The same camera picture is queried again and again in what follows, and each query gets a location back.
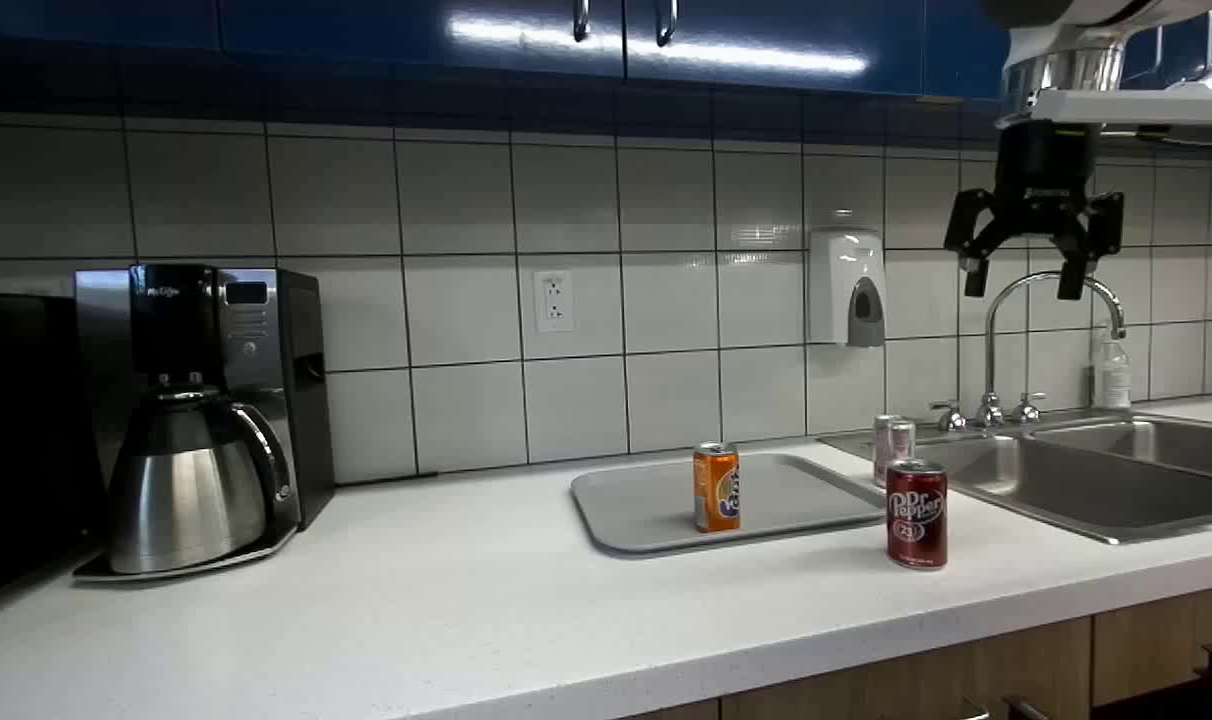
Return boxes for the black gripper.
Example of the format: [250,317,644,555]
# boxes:
[949,119,1124,301]

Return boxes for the silver soda can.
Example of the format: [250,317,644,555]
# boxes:
[871,416,918,485]

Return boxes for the red soda can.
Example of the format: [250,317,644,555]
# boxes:
[890,460,949,566]

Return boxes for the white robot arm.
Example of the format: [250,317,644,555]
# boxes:
[945,0,1212,301]

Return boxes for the grey plastic tray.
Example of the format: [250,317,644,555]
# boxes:
[569,451,883,555]

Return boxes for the clear soap bottle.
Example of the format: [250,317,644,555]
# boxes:
[1096,338,1133,410]

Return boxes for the chrome sink faucet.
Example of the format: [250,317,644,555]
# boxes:
[930,265,1133,436]

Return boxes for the white soap dispenser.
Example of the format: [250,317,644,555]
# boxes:
[809,202,890,348]

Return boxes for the stainless steel sink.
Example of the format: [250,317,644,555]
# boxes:
[918,416,1212,544]

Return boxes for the blue upper cabinets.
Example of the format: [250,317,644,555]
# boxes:
[0,0,1212,124]

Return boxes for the orange soda can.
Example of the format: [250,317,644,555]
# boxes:
[691,441,742,531]

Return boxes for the wooden lower cabinets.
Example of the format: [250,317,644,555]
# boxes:
[634,593,1212,720]

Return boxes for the black coffee maker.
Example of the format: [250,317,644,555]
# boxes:
[73,265,336,582]

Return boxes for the steel coffee carafe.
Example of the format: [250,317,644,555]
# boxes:
[109,390,296,579]

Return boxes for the black microwave oven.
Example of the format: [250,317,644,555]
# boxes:
[0,290,105,587]

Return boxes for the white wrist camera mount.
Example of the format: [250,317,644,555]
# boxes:
[1007,89,1212,129]

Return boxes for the white wall outlet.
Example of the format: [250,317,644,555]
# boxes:
[538,272,573,330]

